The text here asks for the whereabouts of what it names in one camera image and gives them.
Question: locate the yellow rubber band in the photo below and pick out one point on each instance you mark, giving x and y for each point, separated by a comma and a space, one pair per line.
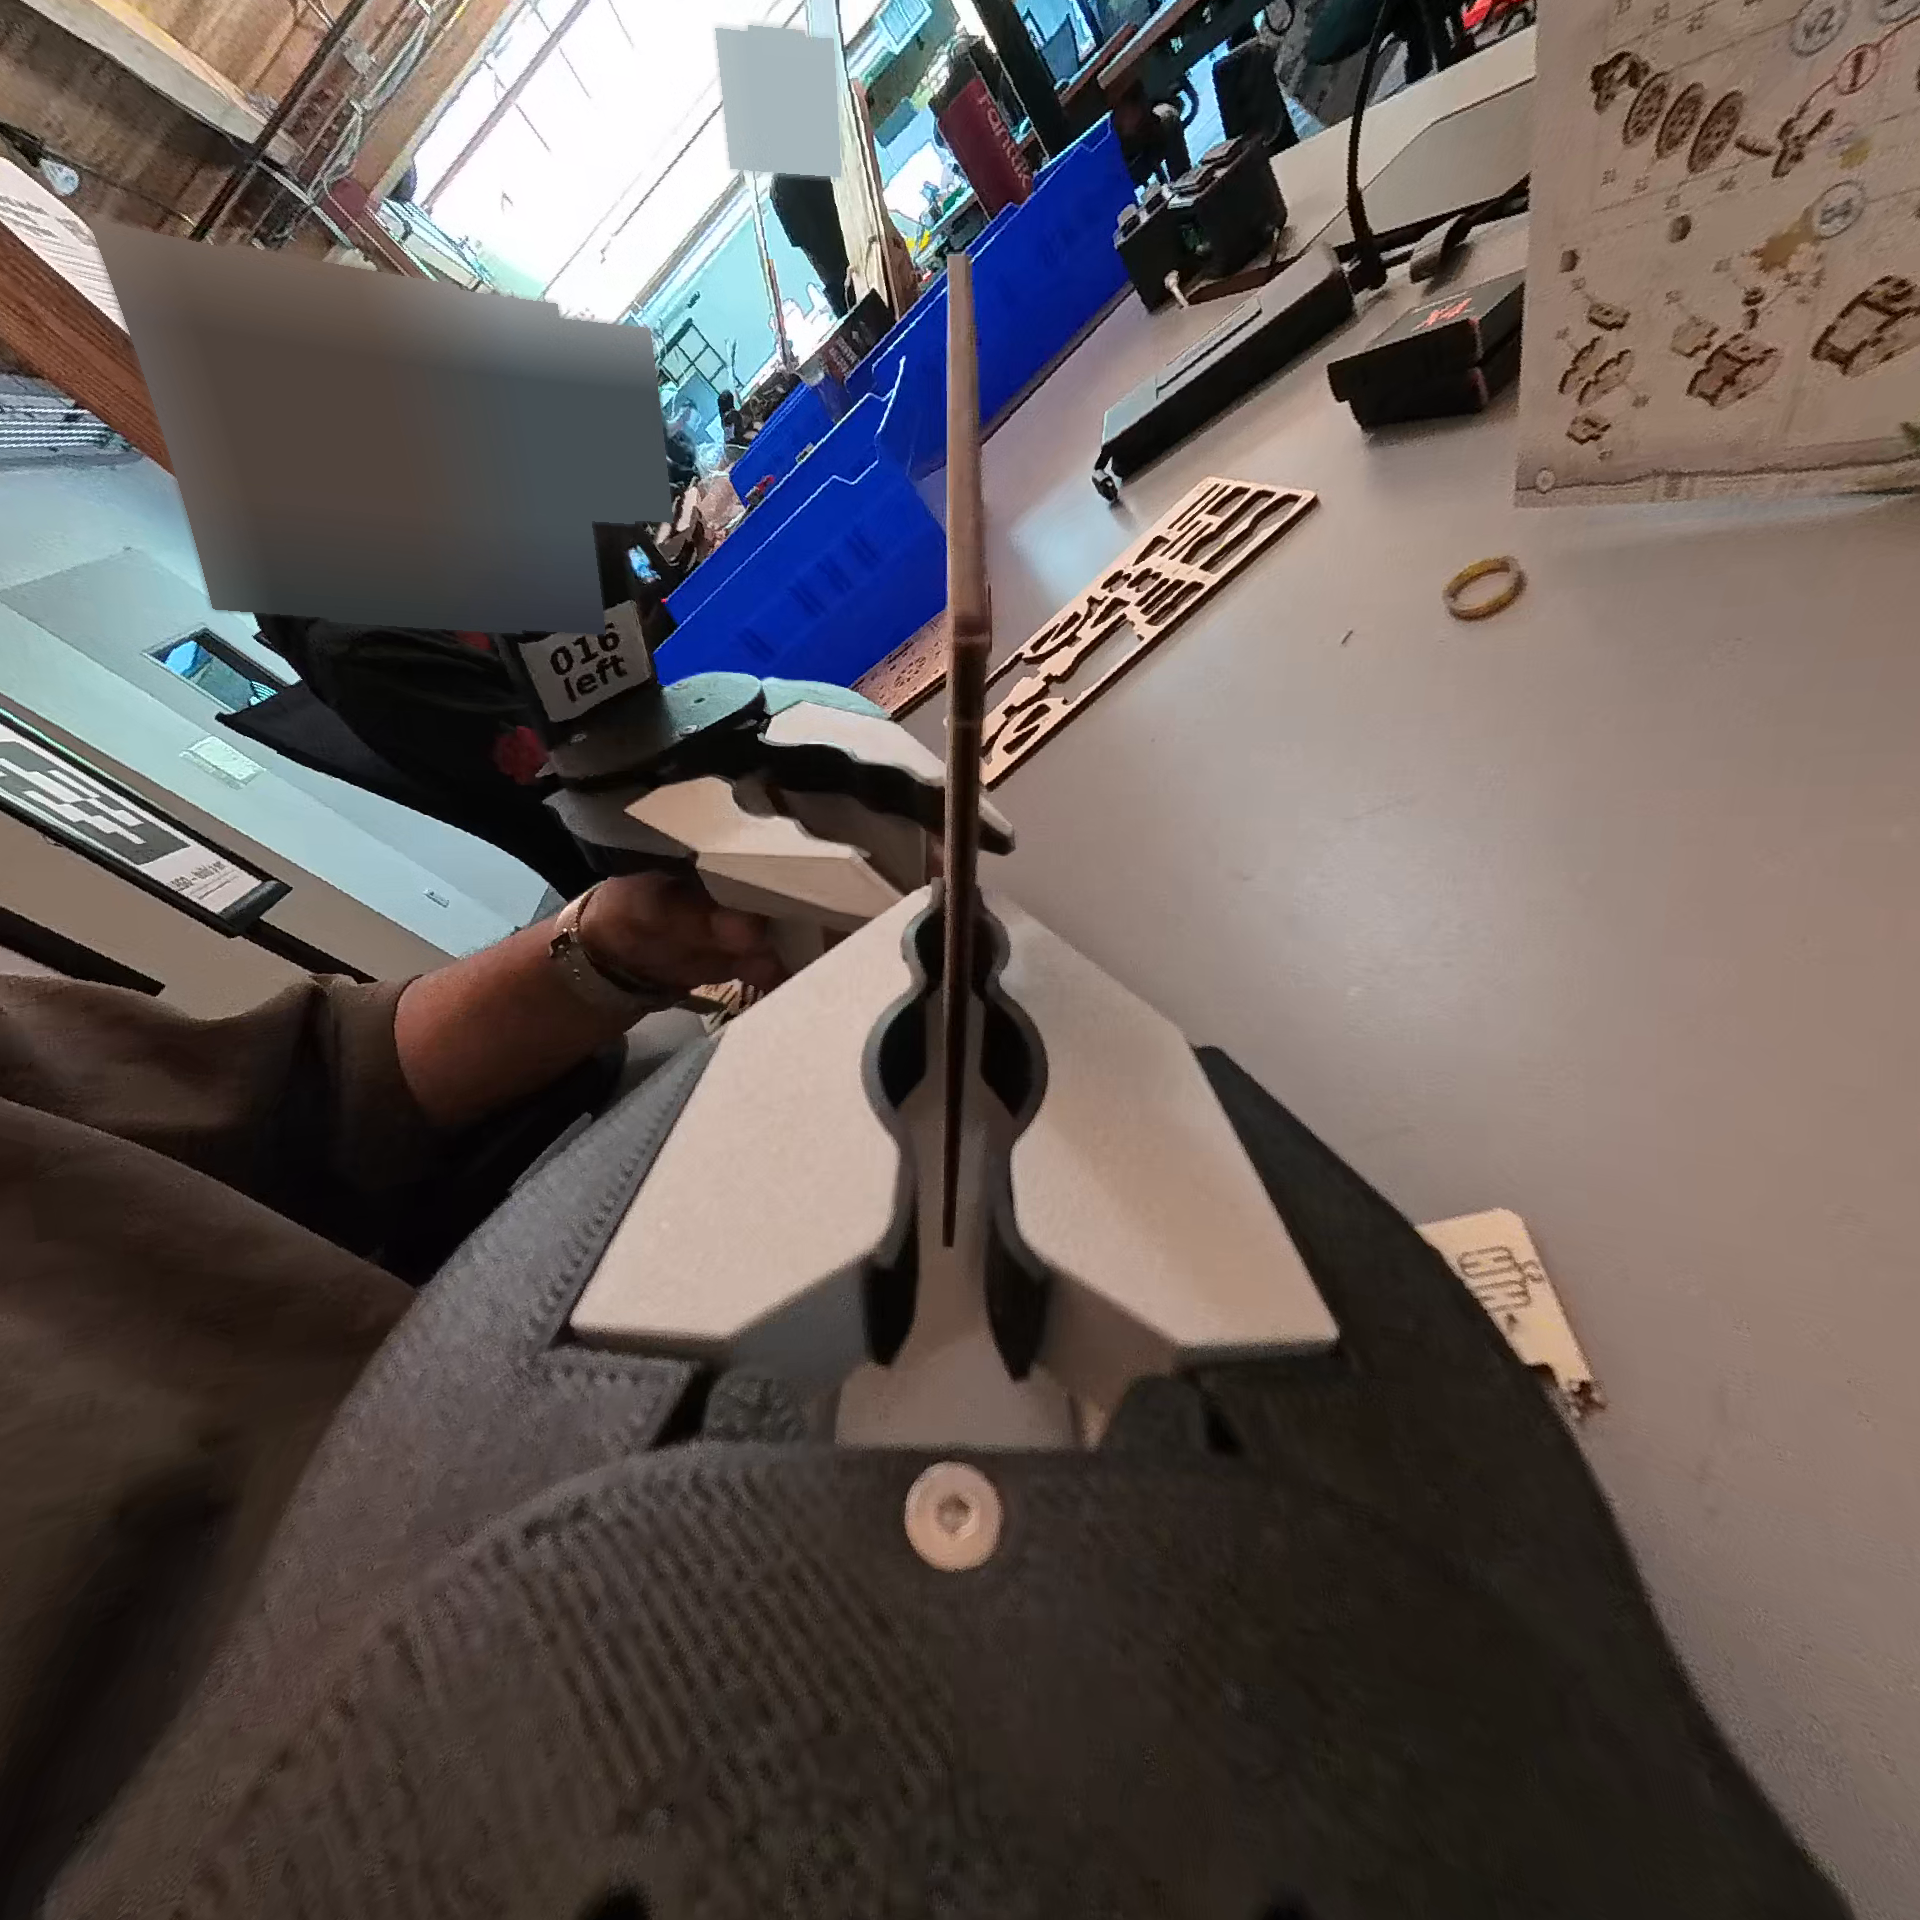
1450, 591

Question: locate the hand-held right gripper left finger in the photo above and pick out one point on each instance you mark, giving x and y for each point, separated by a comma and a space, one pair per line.
750, 1185

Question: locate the black desktop device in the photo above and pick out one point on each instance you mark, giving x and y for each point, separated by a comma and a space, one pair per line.
1198, 207

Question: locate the black box red logo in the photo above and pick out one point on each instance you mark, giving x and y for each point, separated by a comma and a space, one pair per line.
1426, 351

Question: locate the long black case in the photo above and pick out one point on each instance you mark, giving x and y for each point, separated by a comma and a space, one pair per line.
1215, 384

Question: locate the grey desk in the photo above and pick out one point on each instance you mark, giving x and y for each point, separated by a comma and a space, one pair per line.
1499, 902

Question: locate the person's left hand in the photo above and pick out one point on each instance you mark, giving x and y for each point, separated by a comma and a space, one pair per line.
692, 938

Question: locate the white wall sign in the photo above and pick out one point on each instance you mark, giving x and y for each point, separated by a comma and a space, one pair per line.
44, 238

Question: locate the black framed sign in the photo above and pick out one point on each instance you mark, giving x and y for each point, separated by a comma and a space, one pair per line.
93, 812

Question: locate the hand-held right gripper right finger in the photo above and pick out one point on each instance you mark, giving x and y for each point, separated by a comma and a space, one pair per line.
1157, 1185

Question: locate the grey flat panel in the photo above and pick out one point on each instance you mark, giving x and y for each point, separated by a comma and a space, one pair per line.
1455, 136

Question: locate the large wooden puzzle sheet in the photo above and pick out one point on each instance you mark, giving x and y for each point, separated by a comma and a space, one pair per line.
1277, 505

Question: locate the small wooden puzzle piece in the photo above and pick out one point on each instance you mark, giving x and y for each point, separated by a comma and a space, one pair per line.
1554, 1337

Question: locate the wooden shelf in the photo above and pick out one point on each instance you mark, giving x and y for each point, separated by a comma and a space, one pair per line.
62, 359

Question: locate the perforated brown wooden sheet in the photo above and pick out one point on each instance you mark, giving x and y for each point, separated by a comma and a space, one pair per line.
907, 678

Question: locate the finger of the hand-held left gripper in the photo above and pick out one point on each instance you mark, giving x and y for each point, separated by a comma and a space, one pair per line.
856, 744
750, 846

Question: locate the wooden puzzle sheet round holes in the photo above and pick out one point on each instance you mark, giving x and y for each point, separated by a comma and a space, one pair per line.
965, 526

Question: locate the person's left forearm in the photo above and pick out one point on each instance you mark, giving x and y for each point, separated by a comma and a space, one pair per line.
479, 1021

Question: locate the person's brown shirt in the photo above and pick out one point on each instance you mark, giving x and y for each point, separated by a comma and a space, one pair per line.
152, 1349

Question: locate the printed instruction booklet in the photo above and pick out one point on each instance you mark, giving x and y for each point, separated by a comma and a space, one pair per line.
1681, 225

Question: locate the blue storage bin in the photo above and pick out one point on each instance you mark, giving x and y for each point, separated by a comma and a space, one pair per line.
1052, 238
810, 571

